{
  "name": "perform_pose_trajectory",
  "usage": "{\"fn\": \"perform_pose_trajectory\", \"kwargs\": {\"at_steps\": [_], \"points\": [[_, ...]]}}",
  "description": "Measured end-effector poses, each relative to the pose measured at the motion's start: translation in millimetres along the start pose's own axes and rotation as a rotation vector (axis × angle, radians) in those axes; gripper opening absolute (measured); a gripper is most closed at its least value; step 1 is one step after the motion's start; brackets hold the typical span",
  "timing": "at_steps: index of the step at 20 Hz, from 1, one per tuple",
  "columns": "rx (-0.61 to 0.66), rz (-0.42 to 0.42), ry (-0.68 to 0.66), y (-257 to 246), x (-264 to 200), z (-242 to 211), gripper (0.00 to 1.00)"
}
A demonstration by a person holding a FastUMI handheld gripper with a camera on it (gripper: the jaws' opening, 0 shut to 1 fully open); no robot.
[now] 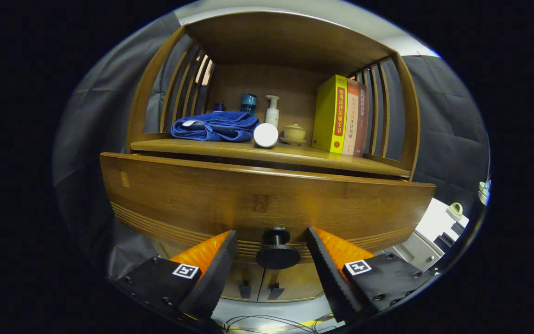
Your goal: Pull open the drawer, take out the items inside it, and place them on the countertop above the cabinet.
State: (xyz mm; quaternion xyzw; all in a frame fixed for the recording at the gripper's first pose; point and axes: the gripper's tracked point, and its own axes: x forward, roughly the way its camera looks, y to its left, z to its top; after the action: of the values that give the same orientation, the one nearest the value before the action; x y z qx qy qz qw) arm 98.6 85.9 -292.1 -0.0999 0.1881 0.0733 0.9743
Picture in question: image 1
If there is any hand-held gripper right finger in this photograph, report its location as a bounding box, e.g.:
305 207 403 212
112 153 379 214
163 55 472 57
306 226 436 324

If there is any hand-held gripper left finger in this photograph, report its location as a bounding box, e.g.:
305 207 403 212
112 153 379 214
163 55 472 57
114 229 239 325

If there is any black drawer knob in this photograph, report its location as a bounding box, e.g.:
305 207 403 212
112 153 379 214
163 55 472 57
255 227 301 270

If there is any wooden drawer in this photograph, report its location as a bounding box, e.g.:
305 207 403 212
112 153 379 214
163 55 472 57
100 152 436 260

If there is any white green cleanser tube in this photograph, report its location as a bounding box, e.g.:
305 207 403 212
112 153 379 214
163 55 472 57
253 122 280 148

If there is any wooden cabinet door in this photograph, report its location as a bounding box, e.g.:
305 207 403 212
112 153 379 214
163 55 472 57
258 262 328 302
221 265 267 302

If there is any white side cabinet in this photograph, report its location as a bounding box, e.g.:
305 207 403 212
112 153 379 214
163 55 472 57
378 197 470 272

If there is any wooden countertop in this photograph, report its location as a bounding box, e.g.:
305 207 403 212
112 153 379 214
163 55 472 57
130 138 411 178

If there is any wooden cabinet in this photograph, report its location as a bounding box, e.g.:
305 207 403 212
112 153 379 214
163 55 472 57
126 12 421 303

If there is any beige lidded teacup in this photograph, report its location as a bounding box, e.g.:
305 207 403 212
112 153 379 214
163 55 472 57
280 124 307 146

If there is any blue folded towel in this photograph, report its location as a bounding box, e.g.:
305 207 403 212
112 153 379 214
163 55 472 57
171 111 260 142

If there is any orange beige book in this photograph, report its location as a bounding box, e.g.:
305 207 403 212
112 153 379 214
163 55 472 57
342 79 359 156

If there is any brown book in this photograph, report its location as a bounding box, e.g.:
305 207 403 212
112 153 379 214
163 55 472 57
353 82 369 157

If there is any yellow book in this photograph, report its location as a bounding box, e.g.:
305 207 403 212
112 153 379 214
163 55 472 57
311 75 348 154

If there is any white pump bottle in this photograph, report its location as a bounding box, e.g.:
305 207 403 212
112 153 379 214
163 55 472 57
265 95 280 128

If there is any teal bottle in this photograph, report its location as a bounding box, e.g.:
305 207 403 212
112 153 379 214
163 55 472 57
241 94 258 116

